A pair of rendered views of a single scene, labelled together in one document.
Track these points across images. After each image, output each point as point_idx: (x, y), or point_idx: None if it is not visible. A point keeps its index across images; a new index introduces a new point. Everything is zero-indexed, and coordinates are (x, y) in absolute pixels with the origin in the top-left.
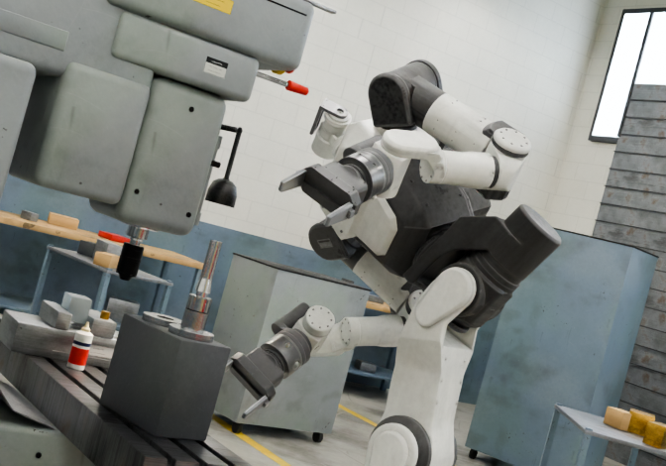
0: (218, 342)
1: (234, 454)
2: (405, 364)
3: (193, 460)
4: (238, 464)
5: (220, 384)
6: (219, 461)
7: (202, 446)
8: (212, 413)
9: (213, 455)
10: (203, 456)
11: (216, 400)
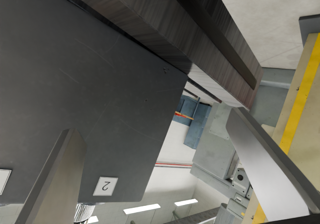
0: (112, 201)
1: (228, 95)
2: None
3: (192, 96)
4: (229, 103)
5: (159, 151)
6: (211, 99)
7: (190, 83)
8: (175, 111)
9: (205, 94)
10: (197, 94)
11: (167, 130)
